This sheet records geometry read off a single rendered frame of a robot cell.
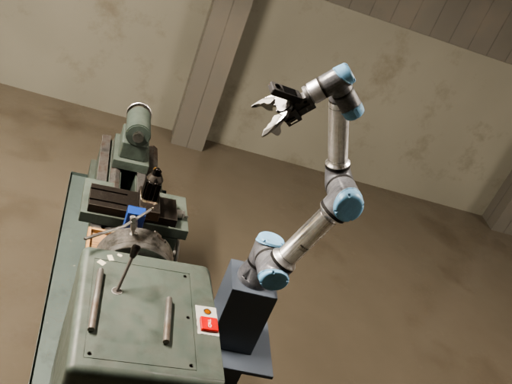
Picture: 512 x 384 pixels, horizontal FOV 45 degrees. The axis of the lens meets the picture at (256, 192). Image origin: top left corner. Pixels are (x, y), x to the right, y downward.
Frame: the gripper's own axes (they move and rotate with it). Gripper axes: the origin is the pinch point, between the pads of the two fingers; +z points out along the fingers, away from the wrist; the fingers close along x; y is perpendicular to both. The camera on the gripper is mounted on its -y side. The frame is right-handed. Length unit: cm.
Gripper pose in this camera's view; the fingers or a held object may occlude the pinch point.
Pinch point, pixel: (254, 120)
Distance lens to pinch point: 208.1
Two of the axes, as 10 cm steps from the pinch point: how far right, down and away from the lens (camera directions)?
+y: 4.5, 4.9, 7.4
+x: -2.4, -7.4, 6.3
